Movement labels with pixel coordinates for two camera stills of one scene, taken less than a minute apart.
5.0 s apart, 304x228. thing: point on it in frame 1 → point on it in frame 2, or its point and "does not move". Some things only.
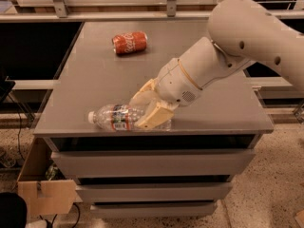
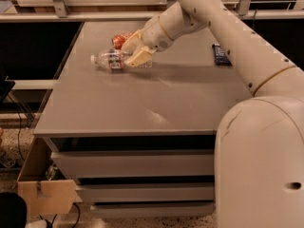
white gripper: [176, 82] → [155, 35]
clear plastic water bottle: [123, 118] → [114, 60]
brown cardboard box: [42, 183] does not move
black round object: [13, 212] does not move
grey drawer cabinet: [146, 172] does not move
